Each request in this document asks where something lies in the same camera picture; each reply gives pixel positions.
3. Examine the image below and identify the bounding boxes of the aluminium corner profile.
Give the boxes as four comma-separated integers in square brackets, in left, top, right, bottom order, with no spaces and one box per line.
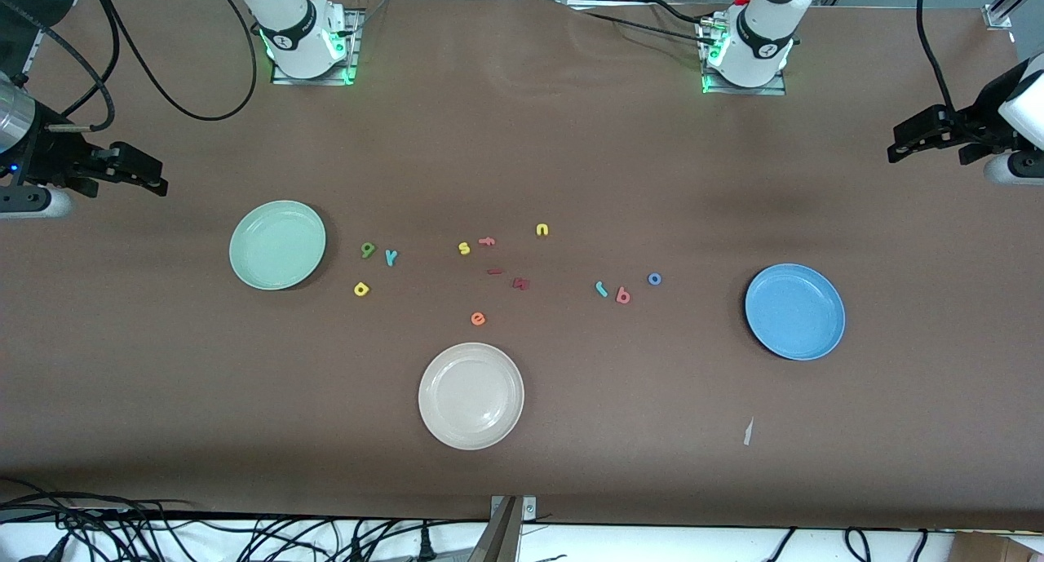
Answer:
[983,0,1044,31]

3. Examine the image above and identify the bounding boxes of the light green plate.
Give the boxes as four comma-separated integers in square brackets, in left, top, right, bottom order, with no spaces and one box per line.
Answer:
[229,201,327,291]

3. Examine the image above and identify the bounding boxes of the blue plate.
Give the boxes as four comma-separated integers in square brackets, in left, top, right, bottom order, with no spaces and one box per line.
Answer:
[745,263,846,361]

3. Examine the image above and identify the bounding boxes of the brown cardboard box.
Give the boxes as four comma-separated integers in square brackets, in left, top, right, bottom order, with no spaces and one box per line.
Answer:
[950,532,1044,562]

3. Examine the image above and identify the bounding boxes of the beige white plate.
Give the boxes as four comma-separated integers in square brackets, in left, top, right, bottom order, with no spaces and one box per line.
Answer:
[418,343,525,451]

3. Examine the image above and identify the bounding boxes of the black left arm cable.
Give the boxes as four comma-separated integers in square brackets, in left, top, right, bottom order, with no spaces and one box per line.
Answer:
[916,0,957,110]

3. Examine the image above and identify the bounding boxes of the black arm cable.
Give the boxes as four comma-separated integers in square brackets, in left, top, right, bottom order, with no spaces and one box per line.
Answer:
[916,0,957,110]
[16,0,259,132]

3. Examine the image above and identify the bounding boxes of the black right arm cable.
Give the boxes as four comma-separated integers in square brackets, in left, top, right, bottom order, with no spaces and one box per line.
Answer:
[16,0,259,132]

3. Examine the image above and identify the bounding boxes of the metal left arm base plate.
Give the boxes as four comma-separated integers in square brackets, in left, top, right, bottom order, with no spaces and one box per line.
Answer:
[700,15,788,96]

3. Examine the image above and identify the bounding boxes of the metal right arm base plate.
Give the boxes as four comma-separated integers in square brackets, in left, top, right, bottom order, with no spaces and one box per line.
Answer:
[272,7,361,86]

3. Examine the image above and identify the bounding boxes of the black base cable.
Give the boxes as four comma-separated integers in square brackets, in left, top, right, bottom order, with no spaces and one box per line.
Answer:
[571,0,719,47]

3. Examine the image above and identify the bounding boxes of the tangled black floor cables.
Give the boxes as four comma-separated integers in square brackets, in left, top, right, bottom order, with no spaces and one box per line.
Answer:
[0,476,490,562]

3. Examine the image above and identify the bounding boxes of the black looped floor cables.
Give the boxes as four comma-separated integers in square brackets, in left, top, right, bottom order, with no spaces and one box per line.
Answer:
[767,526,931,562]

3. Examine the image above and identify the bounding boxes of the metal table edge bracket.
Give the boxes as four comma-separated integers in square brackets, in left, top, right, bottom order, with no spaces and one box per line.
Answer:
[488,495,539,562]

